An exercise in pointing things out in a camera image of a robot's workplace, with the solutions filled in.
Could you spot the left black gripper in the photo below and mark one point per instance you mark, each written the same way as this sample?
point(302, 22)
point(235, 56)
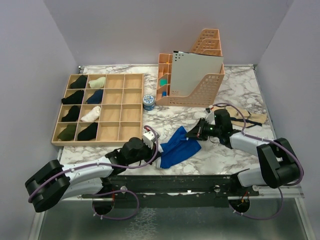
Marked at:
point(150, 151)

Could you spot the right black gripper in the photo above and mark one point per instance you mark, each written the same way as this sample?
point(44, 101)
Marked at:
point(197, 132)

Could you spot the blue boxer underwear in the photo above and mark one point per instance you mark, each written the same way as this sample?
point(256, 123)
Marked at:
point(178, 149)

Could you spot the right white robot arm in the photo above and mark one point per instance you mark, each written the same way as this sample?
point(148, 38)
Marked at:
point(277, 164)

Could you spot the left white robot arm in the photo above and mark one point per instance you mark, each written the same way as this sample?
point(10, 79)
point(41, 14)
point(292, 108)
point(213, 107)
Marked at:
point(56, 181)

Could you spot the beige underwear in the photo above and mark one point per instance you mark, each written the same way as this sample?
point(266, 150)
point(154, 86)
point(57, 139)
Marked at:
point(251, 119)

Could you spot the peach file organizer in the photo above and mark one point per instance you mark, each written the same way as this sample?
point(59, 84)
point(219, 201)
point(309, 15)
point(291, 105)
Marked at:
point(207, 43)

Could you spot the black rolled sock bottom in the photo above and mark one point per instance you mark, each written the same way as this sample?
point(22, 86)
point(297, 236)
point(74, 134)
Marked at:
point(88, 133)

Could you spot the black rolled sock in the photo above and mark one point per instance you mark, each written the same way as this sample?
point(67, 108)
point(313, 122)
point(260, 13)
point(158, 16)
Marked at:
point(74, 99)
point(72, 115)
point(79, 83)
point(88, 133)

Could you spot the blue patterned round tin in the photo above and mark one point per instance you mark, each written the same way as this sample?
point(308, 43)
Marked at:
point(148, 101)

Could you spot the white rolled sock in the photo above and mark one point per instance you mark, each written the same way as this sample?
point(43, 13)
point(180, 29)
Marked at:
point(92, 115)

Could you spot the wooden compartment tray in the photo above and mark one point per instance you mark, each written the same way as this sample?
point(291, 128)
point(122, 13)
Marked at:
point(121, 116)

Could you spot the navy rolled sock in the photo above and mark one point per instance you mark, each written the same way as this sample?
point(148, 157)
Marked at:
point(96, 98)

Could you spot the grey white folder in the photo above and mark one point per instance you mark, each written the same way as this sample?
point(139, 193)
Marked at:
point(188, 69)

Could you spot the dark green rolled sock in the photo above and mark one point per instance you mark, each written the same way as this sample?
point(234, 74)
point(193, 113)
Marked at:
point(68, 133)

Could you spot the pale green rolled sock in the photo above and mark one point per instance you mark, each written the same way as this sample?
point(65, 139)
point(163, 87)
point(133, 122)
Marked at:
point(97, 83)

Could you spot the black rolled sock top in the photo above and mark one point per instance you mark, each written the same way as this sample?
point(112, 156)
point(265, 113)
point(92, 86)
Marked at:
point(79, 83)

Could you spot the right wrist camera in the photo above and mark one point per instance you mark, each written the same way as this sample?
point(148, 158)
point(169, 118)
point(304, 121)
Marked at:
point(210, 116)

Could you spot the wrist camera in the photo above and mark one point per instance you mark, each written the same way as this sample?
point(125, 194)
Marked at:
point(210, 116)
point(149, 138)

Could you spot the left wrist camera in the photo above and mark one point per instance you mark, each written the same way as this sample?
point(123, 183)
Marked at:
point(149, 138)

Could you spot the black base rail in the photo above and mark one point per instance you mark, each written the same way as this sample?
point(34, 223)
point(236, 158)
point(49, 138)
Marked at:
point(171, 191)

